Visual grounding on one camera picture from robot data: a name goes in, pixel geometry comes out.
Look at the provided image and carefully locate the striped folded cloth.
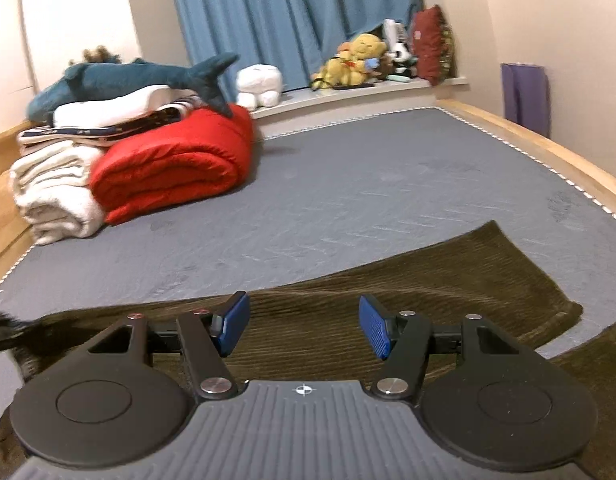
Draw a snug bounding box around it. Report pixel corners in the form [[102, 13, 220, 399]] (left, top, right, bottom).
[[18, 100, 209, 150]]

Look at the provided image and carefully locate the yellow plush toy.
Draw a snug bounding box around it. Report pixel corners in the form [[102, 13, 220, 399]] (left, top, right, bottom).
[[310, 33, 389, 92]]

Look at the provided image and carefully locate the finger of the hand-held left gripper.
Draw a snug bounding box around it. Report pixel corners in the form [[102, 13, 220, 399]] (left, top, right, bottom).
[[0, 311, 35, 354]]

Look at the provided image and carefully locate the dark red cushion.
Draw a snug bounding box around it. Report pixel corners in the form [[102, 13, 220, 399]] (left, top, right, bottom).
[[410, 5, 457, 87]]

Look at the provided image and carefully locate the brown plush toy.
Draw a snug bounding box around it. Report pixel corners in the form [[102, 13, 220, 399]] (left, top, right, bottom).
[[80, 46, 124, 66]]

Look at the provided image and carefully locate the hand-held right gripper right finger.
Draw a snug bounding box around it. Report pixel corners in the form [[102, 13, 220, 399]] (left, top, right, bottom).
[[358, 295, 528, 402]]

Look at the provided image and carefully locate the white folded blanket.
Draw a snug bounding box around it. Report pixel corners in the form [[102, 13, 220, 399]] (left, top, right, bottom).
[[10, 140, 109, 246]]

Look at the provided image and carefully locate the blue shark plush toy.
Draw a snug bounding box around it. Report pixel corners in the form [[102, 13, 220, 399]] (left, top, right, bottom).
[[27, 52, 241, 123]]

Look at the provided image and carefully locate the white plush toy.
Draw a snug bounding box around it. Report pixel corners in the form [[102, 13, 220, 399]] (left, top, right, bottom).
[[236, 64, 283, 110]]

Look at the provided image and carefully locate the grey quilted mattress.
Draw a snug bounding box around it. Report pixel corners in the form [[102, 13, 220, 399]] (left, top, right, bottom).
[[0, 106, 616, 361]]

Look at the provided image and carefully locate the red folded blanket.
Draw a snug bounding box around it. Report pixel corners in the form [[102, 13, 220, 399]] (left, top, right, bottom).
[[90, 104, 255, 226]]

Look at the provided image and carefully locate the blue curtain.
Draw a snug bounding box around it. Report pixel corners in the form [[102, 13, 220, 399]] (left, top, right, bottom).
[[165, 0, 423, 106]]

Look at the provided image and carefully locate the white pillow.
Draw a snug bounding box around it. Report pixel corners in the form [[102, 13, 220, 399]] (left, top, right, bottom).
[[53, 86, 199, 128]]

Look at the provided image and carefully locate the panda plush toy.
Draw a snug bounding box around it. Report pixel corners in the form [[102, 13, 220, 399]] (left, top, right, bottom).
[[390, 42, 419, 79]]

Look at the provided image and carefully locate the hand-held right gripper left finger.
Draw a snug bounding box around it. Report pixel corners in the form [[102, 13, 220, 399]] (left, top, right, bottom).
[[88, 290, 251, 403]]

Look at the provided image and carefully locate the purple rolled mat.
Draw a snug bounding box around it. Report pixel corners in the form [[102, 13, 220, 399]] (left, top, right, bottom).
[[501, 62, 551, 138]]

